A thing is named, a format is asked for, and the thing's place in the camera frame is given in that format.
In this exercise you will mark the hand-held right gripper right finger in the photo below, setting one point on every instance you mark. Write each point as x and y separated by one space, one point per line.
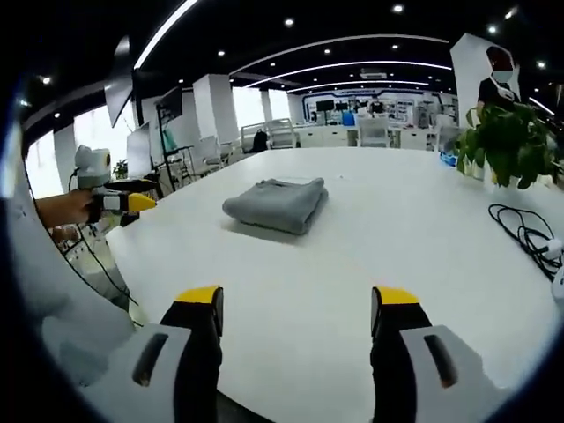
392 352

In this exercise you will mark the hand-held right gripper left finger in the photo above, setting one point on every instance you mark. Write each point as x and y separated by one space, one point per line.
194 352

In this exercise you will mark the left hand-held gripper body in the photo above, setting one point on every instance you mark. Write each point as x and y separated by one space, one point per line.
92 165

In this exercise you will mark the grey towel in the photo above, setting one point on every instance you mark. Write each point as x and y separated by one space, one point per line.
277 202

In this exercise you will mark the person's left hand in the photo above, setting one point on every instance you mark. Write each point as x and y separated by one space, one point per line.
77 207

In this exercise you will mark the small green plant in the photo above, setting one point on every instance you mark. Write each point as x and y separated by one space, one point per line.
120 169

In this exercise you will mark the white board panel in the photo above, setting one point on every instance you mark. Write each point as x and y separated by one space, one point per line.
138 150

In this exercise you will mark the hanging grey screen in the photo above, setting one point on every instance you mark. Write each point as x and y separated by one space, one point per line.
119 97

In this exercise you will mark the white office chair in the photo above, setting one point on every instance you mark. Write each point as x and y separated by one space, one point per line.
211 152

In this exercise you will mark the black monitor on tripod stand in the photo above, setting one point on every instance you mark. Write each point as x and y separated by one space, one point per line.
172 103

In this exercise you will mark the white table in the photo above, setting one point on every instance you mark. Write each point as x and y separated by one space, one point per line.
308 264

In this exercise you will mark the person's white garment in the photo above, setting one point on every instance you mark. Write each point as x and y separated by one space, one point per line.
44 286

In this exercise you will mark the dark backpack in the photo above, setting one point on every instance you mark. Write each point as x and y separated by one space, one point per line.
260 141

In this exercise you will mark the white headset controller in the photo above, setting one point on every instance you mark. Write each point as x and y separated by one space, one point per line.
559 286

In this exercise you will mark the white plug adapter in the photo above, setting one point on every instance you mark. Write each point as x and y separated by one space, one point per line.
554 249

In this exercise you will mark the blue packet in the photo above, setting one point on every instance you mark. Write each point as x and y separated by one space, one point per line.
448 159

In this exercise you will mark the white counter cabinets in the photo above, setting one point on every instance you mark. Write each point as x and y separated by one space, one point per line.
326 136

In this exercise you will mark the white mesh chair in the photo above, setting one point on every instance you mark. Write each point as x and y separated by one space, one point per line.
373 132

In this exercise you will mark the blue container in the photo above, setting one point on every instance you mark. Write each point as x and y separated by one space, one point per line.
348 120

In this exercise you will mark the green potted plant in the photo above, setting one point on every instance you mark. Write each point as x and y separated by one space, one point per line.
511 141

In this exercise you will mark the black wall monitor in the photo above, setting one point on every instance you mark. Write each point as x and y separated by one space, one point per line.
326 106

